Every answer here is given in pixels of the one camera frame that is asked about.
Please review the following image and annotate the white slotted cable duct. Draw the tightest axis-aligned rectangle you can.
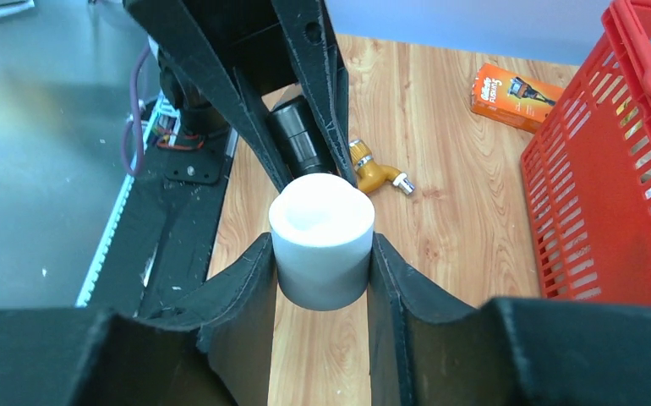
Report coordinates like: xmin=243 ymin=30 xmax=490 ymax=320
xmin=74 ymin=91 xmax=164 ymax=308

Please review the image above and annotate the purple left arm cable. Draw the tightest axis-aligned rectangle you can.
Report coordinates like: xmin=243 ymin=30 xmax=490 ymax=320
xmin=122 ymin=43 xmax=153 ymax=178

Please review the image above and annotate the white plastic pipe fitting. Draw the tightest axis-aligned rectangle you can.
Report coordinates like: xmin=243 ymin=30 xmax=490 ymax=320
xmin=268 ymin=173 xmax=375 ymax=311

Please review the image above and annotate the brass yellow faucet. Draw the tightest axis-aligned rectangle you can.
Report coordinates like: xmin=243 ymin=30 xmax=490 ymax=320
xmin=348 ymin=139 xmax=415 ymax=195

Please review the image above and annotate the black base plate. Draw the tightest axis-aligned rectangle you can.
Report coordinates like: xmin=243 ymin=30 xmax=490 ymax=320
xmin=89 ymin=96 xmax=238 ymax=318

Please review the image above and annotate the red plastic shopping basket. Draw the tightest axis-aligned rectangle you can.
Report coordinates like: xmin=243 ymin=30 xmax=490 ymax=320
xmin=521 ymin=1 xmax=651 ymax=305

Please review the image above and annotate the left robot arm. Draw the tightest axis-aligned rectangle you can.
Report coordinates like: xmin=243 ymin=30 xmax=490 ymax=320
xmin=123 ymin=0 xmax=355 ymax=189

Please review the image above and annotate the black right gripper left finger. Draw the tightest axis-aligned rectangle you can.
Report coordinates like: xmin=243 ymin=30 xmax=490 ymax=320
xmin=0 ymin=233 xmax=276 ymax=405

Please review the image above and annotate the orange razor box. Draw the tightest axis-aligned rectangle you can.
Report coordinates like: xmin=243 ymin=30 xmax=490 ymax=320
xmin=470 ymin=63 xmax=564 ymax=134

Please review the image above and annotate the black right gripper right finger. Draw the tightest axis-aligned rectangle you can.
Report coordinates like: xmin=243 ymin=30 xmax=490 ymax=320
xmin=367 ymin=233 xmax=651 ymax=405

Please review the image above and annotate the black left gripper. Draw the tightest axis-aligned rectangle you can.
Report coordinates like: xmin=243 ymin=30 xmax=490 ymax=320
xmin=124 ymin=0 xmax=356 ymax=189

